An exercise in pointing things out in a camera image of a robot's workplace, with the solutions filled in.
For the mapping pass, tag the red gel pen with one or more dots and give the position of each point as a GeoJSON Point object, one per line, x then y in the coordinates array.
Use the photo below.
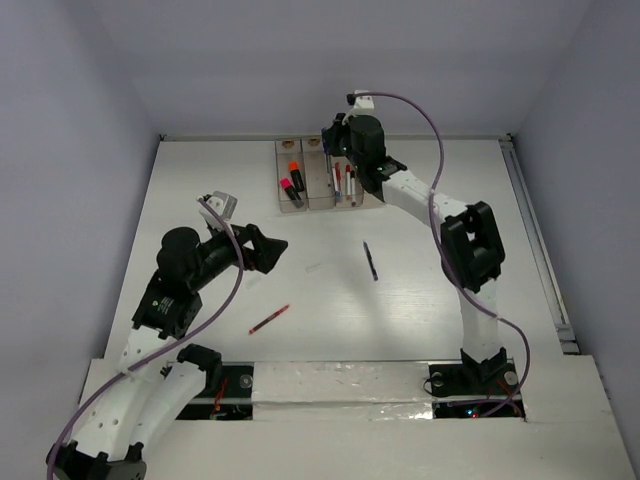
{"type": "Point", "coordinates": [337, 165]}

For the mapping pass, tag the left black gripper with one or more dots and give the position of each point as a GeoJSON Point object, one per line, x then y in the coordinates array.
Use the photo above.
{"type": "Point", "coordinates": [266, 249]}

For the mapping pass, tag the clear four-compartment organizer tray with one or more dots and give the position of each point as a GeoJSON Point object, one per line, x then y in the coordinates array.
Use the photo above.
{"type": "Point", "coordinates": [308, 152]}

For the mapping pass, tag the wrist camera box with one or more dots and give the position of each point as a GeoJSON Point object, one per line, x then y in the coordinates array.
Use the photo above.
{"type": "Point", "coordinates": [217, 204]}
{"type": "Point", "coordinates": [361, 102]}

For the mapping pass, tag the red-capped whiteboard marker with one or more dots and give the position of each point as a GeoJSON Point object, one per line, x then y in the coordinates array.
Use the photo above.
{"type": "Point", "coordinates": [347, 181]}

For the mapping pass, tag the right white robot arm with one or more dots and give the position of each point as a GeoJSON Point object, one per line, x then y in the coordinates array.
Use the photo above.
{"type": "Point", "coordinates": [467, 240]}

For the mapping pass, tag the orange highlighter marker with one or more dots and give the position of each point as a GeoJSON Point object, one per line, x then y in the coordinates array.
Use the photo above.
{"type": "Point", "coordinates": [296, 176]}

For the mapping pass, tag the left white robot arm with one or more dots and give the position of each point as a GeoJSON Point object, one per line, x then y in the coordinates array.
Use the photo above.
{"type": "Point", "coordinates": [160, 370]}

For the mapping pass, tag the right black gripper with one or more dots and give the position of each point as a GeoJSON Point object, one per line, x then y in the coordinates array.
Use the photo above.
{"type": "Point", "coordinates": [334, 132]}

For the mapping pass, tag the pink highlighter marker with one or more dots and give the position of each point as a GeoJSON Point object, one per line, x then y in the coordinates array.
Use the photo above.
{"type": "Point", "coordinates": [292, 193]}

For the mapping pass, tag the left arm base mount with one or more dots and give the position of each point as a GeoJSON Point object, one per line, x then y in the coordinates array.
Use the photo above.
{"type": "Point", "coordinates": [230, 400]}

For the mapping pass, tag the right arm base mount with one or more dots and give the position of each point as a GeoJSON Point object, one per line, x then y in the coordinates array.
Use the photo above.
{"type": "Point", "coordinates": [457, 394]}

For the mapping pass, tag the dark purple gel pen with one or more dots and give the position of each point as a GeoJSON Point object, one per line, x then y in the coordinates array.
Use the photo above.
{"type": "Point", "coordinates": [370, 261]}

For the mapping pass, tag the aluminium side rail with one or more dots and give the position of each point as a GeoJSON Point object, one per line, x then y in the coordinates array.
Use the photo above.
{"type": "Point", "coordinates": [550, 286]}

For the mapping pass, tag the blue gel pen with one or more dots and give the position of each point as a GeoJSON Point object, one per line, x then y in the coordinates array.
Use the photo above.
{"type": "Point", "coordinates": [327, 167]}

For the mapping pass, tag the blue-capped whiteboard marker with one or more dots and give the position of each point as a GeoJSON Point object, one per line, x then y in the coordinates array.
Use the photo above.
{"type": "Point", "coordinates": [336, 183]}

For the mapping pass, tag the red slim pen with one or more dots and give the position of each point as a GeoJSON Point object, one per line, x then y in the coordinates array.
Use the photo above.
{"type": "Point", "coordinates": [267, 320]}

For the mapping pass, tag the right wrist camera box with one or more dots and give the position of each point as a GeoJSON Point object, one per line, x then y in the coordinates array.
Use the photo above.
{"type": "Point", "coordinates": [361, 102]}

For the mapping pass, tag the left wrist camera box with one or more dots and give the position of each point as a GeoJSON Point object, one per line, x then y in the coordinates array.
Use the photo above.
{"type": "Point", "coordinates": [217, 204]}

